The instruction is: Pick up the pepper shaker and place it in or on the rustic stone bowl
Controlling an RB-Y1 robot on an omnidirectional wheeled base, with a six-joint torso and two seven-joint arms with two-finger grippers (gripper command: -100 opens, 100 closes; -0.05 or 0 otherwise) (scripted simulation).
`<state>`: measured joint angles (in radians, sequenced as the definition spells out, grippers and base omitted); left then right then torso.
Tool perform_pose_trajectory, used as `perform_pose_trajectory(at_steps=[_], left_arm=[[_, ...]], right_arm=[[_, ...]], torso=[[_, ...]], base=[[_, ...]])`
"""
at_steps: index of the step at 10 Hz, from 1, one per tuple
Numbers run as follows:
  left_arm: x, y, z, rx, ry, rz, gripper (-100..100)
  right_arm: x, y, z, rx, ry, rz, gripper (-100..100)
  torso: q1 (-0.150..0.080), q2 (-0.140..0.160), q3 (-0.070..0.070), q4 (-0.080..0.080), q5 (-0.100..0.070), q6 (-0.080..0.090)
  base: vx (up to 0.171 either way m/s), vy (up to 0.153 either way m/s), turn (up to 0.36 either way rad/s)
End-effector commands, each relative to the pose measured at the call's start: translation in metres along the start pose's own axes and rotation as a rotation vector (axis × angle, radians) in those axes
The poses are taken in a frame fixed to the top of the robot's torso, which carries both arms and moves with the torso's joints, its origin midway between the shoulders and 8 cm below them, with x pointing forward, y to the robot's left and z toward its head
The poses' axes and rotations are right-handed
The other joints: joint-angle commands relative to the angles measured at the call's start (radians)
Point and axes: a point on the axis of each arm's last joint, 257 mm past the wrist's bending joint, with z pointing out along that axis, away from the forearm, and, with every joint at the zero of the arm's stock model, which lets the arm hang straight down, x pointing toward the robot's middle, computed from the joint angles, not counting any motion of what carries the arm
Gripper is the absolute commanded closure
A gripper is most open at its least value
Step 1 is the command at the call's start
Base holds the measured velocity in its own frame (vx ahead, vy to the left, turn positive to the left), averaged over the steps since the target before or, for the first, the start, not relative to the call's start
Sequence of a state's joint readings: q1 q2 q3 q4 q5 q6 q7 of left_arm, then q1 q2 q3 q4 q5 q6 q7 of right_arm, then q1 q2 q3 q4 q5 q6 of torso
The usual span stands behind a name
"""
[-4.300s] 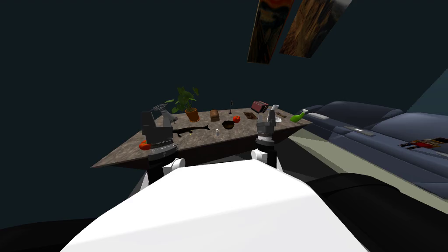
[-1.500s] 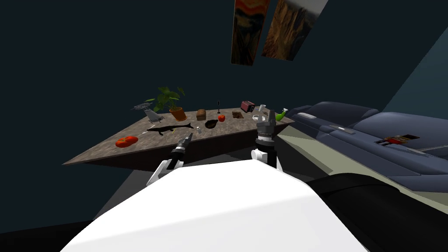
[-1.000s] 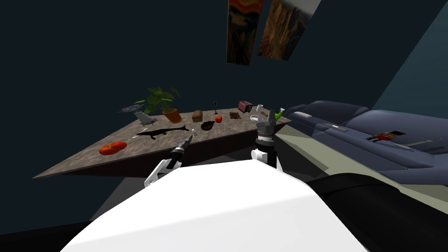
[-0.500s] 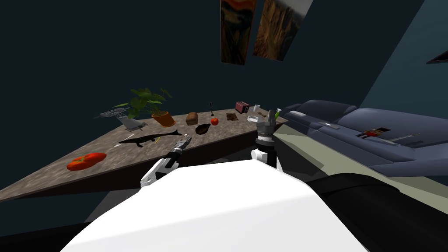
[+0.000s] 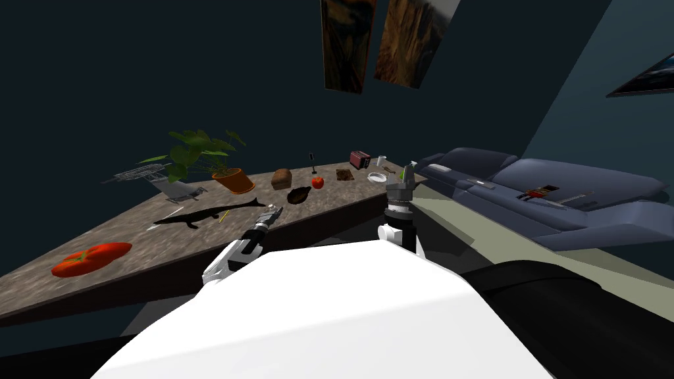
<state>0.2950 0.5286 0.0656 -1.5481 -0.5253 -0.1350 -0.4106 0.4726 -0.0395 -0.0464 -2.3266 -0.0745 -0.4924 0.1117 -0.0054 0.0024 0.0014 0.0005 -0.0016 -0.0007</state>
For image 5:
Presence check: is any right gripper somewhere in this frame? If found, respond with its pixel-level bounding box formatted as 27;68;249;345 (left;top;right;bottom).
385;178;414;203

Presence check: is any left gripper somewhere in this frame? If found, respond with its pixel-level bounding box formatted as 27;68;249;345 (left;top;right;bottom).
256;205;284;229

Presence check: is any dark brown bowl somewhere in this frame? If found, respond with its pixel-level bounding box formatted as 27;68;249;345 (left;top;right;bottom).
286;186;313;206

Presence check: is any brown bread loaf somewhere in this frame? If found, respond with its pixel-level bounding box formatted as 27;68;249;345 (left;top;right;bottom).
271;168;294;191

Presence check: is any green plant in orange pot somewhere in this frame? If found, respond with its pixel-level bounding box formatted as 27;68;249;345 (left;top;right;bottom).
137;128;257;195

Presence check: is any black sea reptile figure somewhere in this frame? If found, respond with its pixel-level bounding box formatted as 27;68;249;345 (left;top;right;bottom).
152;197;267;230

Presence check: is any white pencil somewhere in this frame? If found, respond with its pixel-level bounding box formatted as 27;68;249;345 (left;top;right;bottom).
145;206;186;232

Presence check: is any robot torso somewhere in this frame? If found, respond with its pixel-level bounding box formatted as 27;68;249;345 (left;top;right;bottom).
91;239;554;379

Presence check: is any brown stone table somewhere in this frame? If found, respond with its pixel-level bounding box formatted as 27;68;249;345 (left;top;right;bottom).
0;159;428;328

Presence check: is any dark blue sofa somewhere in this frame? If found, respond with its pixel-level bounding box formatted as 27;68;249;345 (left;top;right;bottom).
415;147;674;252

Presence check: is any large red tomato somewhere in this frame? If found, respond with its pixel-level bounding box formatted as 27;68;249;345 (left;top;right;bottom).
51;241;134;278

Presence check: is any dark blue framed picture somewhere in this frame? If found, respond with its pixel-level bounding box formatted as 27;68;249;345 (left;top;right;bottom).
605;52;674;99

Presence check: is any grey wire metal rack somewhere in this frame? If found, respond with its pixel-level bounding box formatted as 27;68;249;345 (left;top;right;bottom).
102;163;209;204

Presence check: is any brown and grey wall painting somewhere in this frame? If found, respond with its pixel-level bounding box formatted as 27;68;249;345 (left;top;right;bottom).
373;0;462;90

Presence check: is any dark brown wall painting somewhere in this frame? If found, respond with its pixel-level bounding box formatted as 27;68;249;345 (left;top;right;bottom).
319;0;378;96

